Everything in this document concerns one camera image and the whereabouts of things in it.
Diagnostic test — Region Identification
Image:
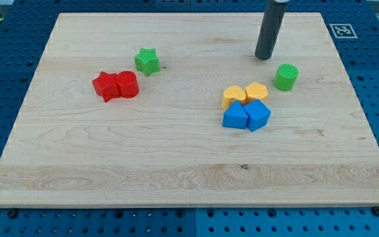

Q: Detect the green cylinder block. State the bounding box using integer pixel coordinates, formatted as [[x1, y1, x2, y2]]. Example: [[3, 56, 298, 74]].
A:
[[273, 64, 299, 92]]

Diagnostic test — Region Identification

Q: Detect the yellow hexagon block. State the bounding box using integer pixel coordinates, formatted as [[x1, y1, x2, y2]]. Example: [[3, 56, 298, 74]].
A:
[[245, 82, 268, 103]]

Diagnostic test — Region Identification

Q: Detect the light wooden board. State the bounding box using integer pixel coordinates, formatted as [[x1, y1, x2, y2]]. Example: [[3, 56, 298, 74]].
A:
[[0, 13, 379, 208]]

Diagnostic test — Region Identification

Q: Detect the blue triangle block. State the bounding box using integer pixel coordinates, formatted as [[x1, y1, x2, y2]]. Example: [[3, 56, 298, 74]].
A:
[[222, 101, 248, 129]]

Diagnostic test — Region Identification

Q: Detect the yellow heart block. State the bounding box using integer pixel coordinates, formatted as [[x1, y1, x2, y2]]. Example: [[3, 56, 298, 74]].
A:
[[221, 85, 247, 110]]

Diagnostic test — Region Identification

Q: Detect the blue cube block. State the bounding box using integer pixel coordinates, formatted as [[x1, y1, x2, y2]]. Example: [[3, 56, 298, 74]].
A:
[[243, 99, 270, 132]]

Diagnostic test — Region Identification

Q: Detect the green star block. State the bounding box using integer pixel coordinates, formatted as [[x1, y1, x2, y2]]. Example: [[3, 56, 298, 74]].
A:
[[134, 48, 160, 76]]

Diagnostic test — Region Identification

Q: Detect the red cylinder block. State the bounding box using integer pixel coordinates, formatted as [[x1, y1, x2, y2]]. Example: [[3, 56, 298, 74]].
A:
[[116, 70, 139, 98]]

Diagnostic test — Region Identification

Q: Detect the red star block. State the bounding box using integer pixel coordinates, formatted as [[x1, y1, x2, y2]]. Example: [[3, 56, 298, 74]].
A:
[[92, 72, 120, 102]]

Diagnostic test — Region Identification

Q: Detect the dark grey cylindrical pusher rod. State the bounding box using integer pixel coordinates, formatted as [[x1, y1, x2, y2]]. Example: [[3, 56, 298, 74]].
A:
[[255, 0, 290, 60]]

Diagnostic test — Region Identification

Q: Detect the white fiducial marker tag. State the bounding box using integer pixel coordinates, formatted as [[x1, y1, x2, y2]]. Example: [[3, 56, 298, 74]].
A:
[[330, 23, 357, 39]]

